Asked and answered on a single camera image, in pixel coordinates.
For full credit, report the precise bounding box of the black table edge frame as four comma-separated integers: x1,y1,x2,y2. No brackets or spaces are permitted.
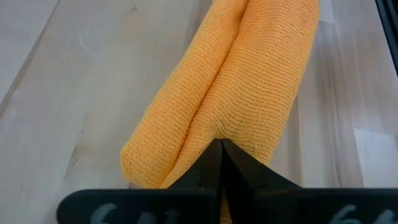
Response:
374,0,398,77

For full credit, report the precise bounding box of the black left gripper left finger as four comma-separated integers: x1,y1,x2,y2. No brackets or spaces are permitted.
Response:
57,139,223,224

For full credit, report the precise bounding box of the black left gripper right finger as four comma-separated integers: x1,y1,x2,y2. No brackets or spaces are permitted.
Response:
222,139,398,224

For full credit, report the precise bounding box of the orange microfiber towel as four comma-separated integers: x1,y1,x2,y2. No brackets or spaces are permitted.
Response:
119,0,321,224

